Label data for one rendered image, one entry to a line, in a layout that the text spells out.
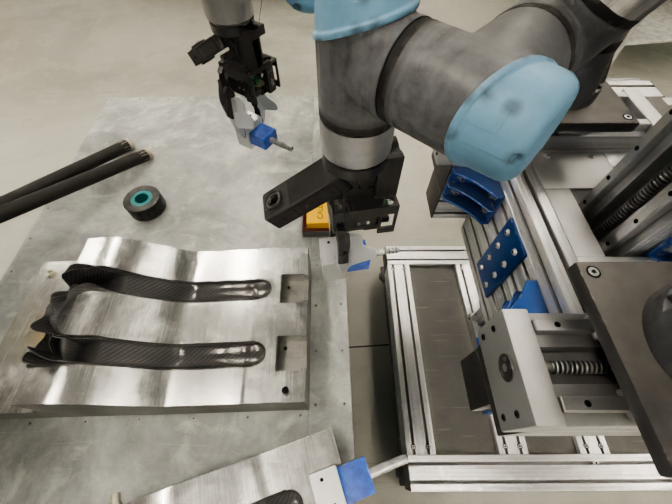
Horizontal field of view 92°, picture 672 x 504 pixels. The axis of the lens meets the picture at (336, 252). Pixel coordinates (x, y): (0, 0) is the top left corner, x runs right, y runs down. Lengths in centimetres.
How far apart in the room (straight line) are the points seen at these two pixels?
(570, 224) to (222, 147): 81
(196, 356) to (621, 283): 58
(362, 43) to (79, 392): 53
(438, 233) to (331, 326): 125
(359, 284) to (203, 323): 107
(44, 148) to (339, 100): 264
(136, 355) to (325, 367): 29
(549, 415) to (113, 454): 60
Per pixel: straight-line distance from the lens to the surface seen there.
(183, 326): 59
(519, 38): 27
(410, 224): 179
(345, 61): 27
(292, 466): 53
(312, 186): 38
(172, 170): 95
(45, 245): 94
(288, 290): 59
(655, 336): 49
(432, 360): 126
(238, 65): 66
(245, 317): 55
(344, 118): 30
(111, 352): 59
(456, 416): 124
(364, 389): 141
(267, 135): 73
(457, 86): 23
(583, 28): 33
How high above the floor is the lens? 138
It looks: 57 degrees down
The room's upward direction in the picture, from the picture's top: straight up
